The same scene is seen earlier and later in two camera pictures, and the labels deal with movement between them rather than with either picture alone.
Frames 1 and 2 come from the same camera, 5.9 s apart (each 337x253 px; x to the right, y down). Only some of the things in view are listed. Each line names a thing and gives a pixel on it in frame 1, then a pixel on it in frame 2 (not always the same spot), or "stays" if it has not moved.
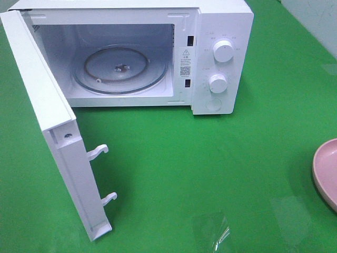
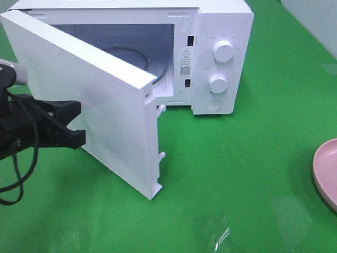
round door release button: (214, 104) stays
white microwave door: (59, 124) -> (120, 118)
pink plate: (324, 165) stays
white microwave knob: (218, 83) stays
